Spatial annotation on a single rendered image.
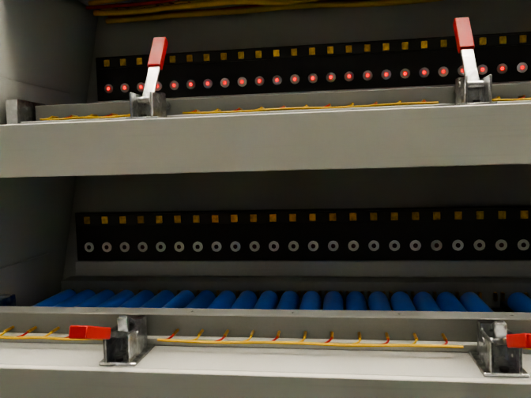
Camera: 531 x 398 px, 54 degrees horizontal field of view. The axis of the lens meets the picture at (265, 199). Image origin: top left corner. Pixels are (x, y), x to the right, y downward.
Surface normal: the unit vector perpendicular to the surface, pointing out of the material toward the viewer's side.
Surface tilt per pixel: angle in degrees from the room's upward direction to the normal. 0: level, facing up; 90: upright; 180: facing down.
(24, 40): 90
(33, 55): 90
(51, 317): 111
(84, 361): 21
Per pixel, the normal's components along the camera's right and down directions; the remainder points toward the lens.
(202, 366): -0.03, -1.00
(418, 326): -0.14, 0.08
